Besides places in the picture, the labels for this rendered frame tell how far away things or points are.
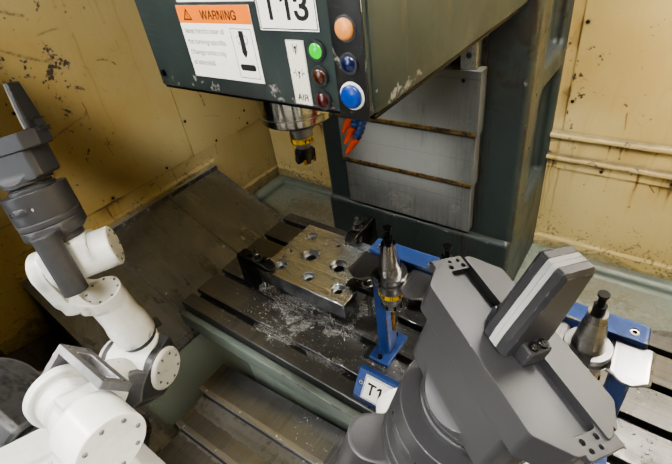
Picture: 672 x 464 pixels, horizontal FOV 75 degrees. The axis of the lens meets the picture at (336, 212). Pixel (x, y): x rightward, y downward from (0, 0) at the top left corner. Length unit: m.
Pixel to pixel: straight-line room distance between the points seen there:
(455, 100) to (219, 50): 0.71
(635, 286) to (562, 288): 1.64
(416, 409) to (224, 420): 1.03
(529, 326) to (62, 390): 0.43
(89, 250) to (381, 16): 0.53
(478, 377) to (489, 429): 0.03
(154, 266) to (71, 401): 1.34
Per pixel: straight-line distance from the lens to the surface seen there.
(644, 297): 1.84
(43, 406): 0.53
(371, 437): 0.36
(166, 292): 1.74
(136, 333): 0.87
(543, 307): 0.23
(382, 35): 0.55
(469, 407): 0.27
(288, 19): 0.59
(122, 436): 0.49
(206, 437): 1.30
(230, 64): 0.70
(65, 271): 0.72
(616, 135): 1.61
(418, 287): 0.80
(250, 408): 1.27
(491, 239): 1.46
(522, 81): 1.21
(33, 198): 0.73
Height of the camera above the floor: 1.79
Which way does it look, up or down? 35 degrees down
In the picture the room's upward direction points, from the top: 9 degrees counter-clockwise
